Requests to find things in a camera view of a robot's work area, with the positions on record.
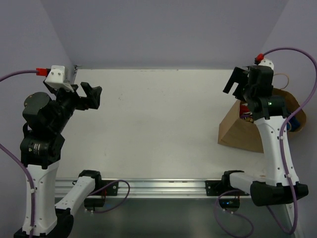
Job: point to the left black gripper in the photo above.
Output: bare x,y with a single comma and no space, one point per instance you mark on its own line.
82,99

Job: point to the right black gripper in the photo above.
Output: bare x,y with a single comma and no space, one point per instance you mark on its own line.
239,75

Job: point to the brown paper bag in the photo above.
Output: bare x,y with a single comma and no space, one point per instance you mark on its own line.
240,131

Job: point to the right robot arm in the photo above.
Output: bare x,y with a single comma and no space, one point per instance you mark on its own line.
281,184

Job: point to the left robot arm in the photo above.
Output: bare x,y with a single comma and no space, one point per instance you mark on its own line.
40,156

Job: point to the blue snack bag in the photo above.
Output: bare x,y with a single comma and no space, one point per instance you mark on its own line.
293,124

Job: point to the red snack packet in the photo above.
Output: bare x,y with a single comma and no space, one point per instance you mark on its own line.
244,110

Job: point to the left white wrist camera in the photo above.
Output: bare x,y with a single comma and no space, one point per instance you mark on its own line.
57,78

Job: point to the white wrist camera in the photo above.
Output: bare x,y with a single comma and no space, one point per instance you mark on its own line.
57,78
262,61

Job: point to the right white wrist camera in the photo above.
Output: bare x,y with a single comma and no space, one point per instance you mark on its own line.
262,61

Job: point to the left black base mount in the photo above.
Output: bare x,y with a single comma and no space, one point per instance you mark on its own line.
98,200

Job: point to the aluminium mounting rail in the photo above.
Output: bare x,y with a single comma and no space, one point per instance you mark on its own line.
165,188

